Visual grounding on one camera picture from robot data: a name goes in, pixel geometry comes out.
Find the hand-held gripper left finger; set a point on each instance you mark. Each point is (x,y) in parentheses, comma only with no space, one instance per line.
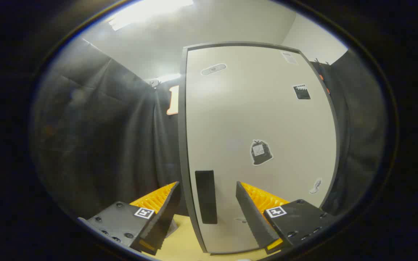
(165,217)

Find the black backdrop cloth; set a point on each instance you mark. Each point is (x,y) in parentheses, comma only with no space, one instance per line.
(103,137)

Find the grey shoe cabinet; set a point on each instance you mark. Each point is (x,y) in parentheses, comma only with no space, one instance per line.
(182,145)

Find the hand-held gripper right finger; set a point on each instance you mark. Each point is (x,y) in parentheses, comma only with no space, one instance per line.
(252,221)

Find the white shoe cabinet door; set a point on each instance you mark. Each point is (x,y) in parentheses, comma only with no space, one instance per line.
(230,119)

